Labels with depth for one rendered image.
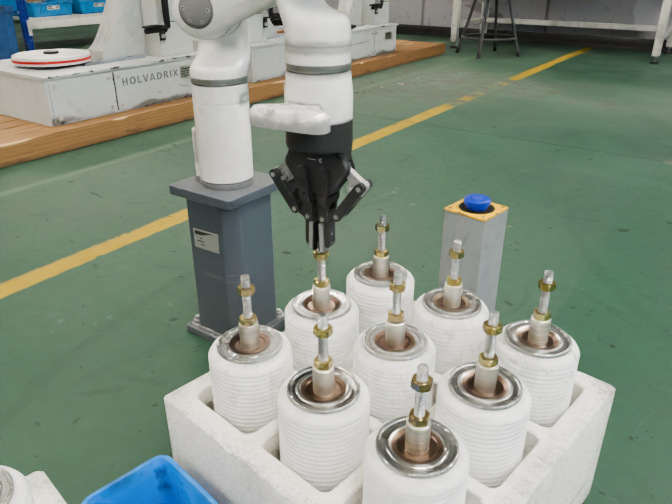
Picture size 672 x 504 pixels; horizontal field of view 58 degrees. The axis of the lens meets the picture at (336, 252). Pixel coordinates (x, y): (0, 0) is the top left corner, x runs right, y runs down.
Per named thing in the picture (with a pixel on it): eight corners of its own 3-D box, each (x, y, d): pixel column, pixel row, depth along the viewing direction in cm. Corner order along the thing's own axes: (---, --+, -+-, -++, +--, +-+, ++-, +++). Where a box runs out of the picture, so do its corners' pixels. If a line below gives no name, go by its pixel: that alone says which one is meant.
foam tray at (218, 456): (179, 503, 80) (162, 395, 72) (369, 372, 105) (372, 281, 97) (419, 738, 56) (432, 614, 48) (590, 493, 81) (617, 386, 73)
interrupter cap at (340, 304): (305, 288, 81) (305, 284, 81) (358, 298, 79) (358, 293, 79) (282, 316, 75) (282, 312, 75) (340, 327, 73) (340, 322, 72)
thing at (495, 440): (467, 467, 76) (482, 349, 68) (528, 520, 69) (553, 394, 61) (409, 502, 71) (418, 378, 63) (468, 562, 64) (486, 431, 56)
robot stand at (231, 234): (185, 331, 117) (167, 184, 104) (237, 299, 128) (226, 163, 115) (241, 356, 109) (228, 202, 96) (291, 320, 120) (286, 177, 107)
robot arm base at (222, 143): (189, 183, 104) (178, 83, 97) (226, 169, 111) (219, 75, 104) (228, 194, 100) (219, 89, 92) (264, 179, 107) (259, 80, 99)
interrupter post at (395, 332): (400, 336, 71) (401, 312, 70) (408, 348, 69) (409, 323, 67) (381, 340, 70) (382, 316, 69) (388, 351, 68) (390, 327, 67)
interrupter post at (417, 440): (435, 450, 54) (438, 422, 53) (416, 463, 53) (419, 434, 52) (416, 436, 56) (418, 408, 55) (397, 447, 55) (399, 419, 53)
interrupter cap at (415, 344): (411, 322, 74) (411, 317, 74) (438, 356, 67) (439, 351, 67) (353, 332, 72) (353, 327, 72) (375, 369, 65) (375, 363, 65)
